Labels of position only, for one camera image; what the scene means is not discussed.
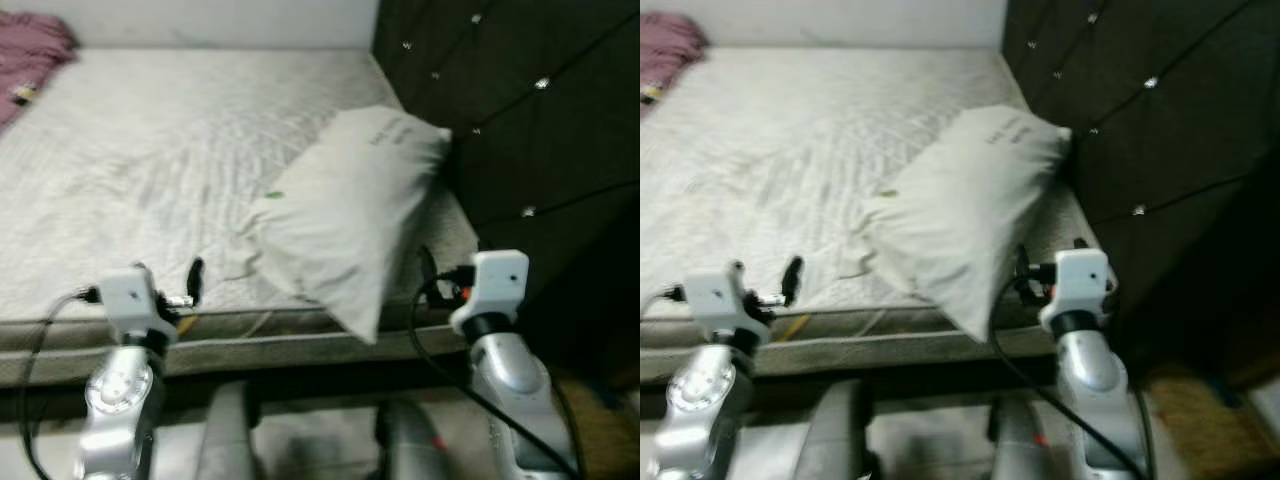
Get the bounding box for white pillow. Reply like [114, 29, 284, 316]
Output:
[862, 105, 1073, 343]
[243, 105, 453, 346]

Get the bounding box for white patterned mattress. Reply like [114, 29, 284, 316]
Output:
[640, 48, 1091, 386]
[0, 48, 481, 386]

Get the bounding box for grey left robot leg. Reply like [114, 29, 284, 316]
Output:
[795, 380, 871, 480]
[195, 380, 261, 480]

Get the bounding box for grey robot leg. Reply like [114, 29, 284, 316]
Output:
[795, 380, 871, 480]
[375, 400, 451, 480]
[195, 380, 261, 480]
[985, 400, 1051, 480]

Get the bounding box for dark tufted headboard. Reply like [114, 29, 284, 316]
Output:
[1000, 0, 1280, 381]
[372, 0, 640, 381]

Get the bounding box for grey right robot leg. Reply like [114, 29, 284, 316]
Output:
[985, 400, 1051, 480]
[375, 400, 451, 480]

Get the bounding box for brown woven rug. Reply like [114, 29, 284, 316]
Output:
[560, 380, 640, 480]
[1140, 365, 1280, 480]

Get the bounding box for purple printed blanket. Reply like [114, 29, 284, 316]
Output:
[640, 12, 706, 106]
[0, 12, 79, 136]

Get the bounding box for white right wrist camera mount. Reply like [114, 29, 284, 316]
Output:
[450, 250, 531, 336]
[1038, 248, 1113, 333]

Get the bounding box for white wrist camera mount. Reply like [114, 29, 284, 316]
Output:
[98, 265, 179, 346]
[1038, 248, 1113, 333]
[450, 250, 531, 336]
[685, 262, 771, 346]

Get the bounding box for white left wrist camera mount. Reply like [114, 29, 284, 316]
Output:
[98, 265, 179, 346]
[685, 262, 771, 346]

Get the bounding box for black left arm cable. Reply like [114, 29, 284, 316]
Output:
[640, 288, 691, 321]
[18, 288, 101, 480]

